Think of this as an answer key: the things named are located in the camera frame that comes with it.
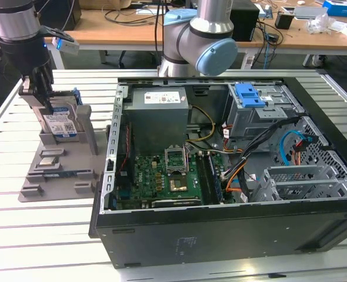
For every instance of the clear plastic bag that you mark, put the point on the clear plastic bag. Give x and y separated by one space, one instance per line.
320 25

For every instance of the small black speaker box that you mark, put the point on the small black speaker box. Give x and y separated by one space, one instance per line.
283 21

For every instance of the white power strip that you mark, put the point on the white power strip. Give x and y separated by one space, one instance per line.
248 61

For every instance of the CPU socket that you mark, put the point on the CPU socket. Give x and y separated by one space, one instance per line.
178 184

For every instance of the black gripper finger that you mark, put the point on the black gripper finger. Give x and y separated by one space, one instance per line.
45 85

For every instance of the silver CPU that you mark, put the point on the silver CPU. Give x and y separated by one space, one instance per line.
48 161

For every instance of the flat grey box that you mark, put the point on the flat grey box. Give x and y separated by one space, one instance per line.
308 11

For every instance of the installed RAM stick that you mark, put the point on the installed RAM stick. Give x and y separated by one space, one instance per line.
214 179

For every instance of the black RAM slot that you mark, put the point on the black RAM slot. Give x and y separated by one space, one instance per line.
202 179

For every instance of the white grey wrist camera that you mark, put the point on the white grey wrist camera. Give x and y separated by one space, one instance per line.
67 45

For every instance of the black graphics card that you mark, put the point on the black graphics card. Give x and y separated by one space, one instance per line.
176 202

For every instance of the grey metal disk bay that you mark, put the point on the grey metal disk bay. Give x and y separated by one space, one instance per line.
297 170

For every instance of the grey power supply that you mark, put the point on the grey power supply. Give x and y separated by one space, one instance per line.
156 123

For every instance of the blue cardboard box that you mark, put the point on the blue cardboard box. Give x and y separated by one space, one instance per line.
344 8

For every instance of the green motherboard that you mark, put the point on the green motherboard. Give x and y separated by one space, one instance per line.
150 179

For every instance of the light wooden desk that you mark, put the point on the light wooden desk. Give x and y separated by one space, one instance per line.
103 35

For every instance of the blue plastic drive latch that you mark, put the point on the blue plastic drive latch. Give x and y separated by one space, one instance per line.
248 95

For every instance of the grey parts rack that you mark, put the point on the grey parts rack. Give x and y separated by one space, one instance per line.
61 188

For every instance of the black PC case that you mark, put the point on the black PC case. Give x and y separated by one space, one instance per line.
220 238

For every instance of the black cube box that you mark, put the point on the black cube box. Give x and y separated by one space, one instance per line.
245 23

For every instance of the hard disk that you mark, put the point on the hard disk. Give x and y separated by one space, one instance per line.
60 126

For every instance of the grey metal drive cage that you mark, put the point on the grey metal drive cage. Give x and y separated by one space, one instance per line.
244 120

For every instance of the dark RAM stick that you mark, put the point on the dark RAM stick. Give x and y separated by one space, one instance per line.
63 174

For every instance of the large black box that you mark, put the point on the large black box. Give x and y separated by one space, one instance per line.
67 14

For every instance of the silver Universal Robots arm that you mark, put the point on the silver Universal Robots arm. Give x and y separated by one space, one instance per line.
176 38

